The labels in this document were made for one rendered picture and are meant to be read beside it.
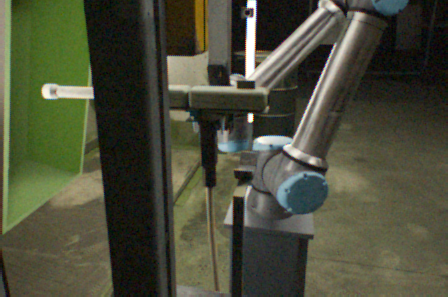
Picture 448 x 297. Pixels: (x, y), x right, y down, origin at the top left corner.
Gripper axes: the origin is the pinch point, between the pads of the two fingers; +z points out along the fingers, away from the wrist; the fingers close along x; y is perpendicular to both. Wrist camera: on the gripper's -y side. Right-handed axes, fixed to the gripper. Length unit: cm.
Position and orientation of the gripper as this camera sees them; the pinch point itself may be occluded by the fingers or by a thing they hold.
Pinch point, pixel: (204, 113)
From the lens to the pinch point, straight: 70.6
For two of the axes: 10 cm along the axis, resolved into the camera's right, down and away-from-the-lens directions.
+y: 0.1, 9.6, 2.9
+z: -2.2, 2.9, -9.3
